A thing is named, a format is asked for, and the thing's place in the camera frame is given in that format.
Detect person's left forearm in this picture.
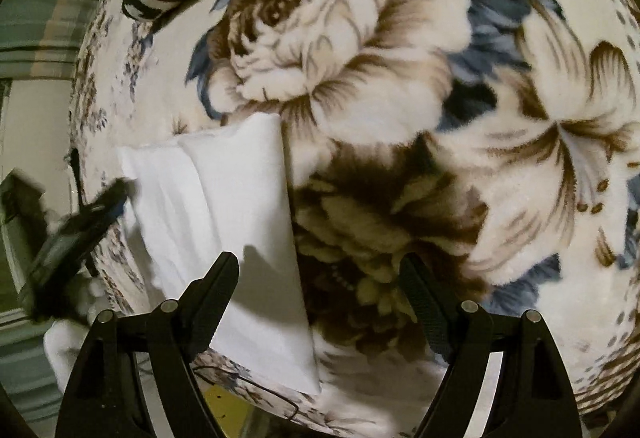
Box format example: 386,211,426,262
42,268,128,386

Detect yellow box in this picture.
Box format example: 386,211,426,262
205,385,248,438

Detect white T-shirt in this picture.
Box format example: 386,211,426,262
119,112,321,396

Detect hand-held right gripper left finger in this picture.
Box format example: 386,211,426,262
54,252,241,438

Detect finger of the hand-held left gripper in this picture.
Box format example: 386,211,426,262
75,177,130,230

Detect striped green curtain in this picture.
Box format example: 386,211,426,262
0,0,103,81

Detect floral blanket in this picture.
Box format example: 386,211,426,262
67,0,640,438

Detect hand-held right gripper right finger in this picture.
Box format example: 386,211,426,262
400,253,583,438

